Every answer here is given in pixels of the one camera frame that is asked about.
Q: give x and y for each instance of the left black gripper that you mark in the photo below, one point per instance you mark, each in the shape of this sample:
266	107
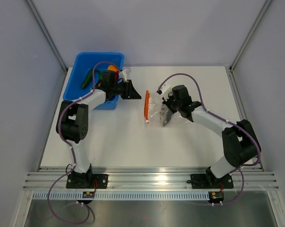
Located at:
130	93

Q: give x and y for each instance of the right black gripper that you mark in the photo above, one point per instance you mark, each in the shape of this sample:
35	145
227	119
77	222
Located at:
167	102

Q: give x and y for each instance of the grey fake fish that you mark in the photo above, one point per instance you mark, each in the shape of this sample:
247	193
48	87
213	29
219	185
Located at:
165	115

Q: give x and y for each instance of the clear zip top bag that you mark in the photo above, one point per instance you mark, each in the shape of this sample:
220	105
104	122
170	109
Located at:
157	114

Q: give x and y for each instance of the yellow orange fake mango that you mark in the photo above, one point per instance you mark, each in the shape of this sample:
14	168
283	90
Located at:
113	68

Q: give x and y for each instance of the green fake cucumber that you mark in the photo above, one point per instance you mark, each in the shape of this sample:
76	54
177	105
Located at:
87	80

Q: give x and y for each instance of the red fake chili pepper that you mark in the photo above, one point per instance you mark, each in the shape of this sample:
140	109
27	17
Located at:
116	76

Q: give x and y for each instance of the green fake chili pepper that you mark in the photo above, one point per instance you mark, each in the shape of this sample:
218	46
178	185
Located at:
100	74

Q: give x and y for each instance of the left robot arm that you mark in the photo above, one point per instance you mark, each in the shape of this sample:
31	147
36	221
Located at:
72	127

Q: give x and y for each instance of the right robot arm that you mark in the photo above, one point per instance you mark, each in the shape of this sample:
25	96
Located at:
239	141

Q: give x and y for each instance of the blue plastic bin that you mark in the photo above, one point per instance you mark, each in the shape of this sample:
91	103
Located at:
84	62

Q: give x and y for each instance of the right small circuit board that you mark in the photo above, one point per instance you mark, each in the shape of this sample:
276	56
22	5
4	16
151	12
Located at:
216	196

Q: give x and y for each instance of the small circuit board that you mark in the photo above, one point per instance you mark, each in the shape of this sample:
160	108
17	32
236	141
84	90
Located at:
216	196
88	195

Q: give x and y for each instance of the left small circuit board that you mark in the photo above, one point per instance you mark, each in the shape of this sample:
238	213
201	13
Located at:
88	195

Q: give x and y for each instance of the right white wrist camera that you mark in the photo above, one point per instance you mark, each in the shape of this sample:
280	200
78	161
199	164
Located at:
164	91

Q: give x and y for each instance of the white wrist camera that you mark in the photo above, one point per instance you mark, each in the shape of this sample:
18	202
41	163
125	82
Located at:
123	74
164	91

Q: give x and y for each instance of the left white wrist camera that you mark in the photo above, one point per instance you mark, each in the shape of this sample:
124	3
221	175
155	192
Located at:
123	74

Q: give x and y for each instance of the right side aluminium rail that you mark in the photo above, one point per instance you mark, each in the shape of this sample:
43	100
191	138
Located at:
240	108

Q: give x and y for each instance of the aluminium rail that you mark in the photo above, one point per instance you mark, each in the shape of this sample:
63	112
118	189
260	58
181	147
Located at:
151	179
240	108

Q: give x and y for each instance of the right aluminium corner post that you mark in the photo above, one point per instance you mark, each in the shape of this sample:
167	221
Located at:
256	23

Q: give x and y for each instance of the aluminium corner post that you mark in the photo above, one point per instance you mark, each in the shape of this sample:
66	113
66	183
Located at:
39	20
256	23

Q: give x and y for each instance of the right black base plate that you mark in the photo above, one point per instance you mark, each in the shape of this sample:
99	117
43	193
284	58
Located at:
203	181

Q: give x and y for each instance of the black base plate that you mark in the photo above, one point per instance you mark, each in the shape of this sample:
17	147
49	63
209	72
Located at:
98	181
203	181

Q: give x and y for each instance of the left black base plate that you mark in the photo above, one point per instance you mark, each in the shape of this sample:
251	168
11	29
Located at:
98	181

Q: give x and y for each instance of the aluminium front rail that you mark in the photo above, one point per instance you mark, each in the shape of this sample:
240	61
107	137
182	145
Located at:
151	179

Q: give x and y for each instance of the white slotted cable duct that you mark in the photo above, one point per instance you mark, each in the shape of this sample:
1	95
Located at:
123	196

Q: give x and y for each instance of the left aluminium corner post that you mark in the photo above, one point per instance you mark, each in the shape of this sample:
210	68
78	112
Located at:
39	20

